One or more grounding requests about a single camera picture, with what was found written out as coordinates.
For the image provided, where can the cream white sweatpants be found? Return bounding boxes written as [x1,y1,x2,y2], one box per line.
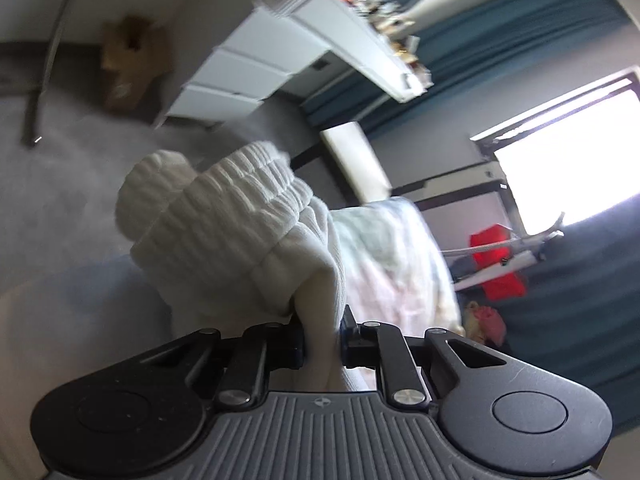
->
[115,141,361,391]

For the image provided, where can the black white folding chair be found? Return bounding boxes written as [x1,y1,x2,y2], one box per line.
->
[291,122,393,207]

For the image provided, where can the red garment on stand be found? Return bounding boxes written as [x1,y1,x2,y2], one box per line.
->
[468,224,528,304]

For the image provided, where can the white radiator cover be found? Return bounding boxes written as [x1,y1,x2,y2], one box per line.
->
[392,162,512,250]

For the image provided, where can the teal right curtain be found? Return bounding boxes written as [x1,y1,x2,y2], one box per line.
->
[496,198,640,434]

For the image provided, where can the teal curtain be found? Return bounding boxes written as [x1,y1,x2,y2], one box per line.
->
[302,0,631,136]
[496,198,640,434]

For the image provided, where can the pink blue bed sheet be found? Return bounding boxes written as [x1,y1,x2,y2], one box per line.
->
[1,198,461,479]

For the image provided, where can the window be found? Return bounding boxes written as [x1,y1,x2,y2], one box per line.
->
[471,66,639,234]

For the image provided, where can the white vanity desk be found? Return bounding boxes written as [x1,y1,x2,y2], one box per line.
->
[156,0,425,124]

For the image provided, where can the grey metal pole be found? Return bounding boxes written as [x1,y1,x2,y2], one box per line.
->
[22,0,73,148]

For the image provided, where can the teal left curtain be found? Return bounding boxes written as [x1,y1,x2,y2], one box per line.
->
[302,0,631,136]

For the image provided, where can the brown cardboard box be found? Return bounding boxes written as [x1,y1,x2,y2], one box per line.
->
[101,15,172,112]

